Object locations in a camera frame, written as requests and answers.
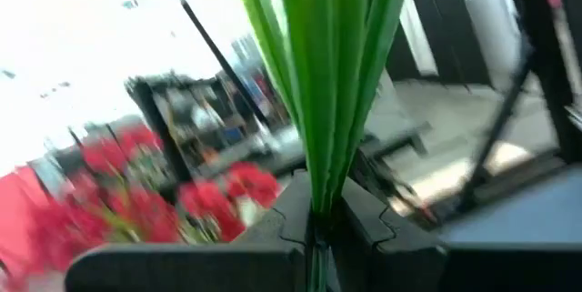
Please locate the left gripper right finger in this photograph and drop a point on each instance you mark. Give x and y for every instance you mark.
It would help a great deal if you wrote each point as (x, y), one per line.
(454, 269)

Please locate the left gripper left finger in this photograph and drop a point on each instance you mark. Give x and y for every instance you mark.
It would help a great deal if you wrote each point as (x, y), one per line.
(182, 269)

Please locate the red artificial flower bunch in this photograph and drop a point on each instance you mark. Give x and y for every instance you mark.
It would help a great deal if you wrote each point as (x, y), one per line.
(245, 183)
(109, 155)

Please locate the orange artificial flower bunch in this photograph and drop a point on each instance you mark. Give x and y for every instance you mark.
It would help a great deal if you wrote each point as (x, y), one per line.
(327, 78)

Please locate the blue table mat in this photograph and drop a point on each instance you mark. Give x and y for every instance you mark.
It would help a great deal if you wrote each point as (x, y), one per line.
(523, 210)

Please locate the red partition wall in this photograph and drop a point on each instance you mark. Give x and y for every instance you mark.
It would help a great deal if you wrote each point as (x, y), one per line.
(18, 219)

